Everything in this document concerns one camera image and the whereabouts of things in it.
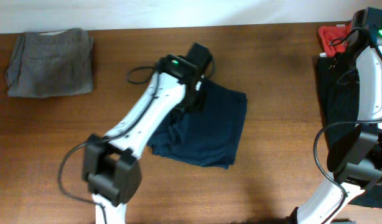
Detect black garment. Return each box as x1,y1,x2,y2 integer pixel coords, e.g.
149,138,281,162
316,57,382,208

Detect navy blue shorts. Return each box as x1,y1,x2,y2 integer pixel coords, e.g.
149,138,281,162
147,80,248,169

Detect folded grey shorts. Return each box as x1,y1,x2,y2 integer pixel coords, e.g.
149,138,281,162
6,28,94,98

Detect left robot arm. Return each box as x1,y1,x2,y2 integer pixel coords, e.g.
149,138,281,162
82,54,215,223

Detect red garment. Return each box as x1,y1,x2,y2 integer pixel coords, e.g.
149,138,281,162
318,24,351,57

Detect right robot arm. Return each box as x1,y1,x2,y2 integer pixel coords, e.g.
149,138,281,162
287,25,382,223

